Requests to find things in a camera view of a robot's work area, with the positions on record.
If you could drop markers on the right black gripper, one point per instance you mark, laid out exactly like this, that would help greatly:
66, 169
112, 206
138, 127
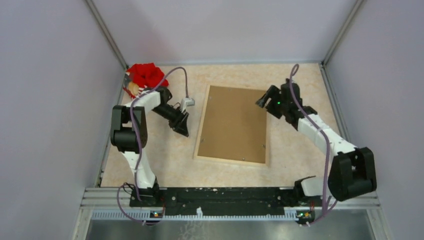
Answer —
272, 92

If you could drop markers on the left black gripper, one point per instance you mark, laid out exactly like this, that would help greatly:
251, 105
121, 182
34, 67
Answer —
179, 124

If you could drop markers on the wooden picture frame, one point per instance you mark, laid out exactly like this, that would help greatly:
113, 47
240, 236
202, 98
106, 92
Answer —
232, 126

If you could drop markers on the brown frame backing board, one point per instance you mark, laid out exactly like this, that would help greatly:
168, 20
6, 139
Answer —
233, 124

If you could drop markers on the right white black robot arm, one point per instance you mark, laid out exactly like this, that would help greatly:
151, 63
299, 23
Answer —
349, 171

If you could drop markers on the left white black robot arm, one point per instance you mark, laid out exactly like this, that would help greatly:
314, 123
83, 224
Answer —
129, 134

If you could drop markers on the red cloth toy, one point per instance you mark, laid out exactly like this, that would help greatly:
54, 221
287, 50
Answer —
141, 76

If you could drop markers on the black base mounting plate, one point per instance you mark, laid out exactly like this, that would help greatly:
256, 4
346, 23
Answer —
232, 201

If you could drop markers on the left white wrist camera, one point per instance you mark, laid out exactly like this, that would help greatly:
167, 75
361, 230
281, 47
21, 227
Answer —
185, 103

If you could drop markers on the aluminium front rail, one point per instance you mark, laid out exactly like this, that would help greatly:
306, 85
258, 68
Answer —
112, 203

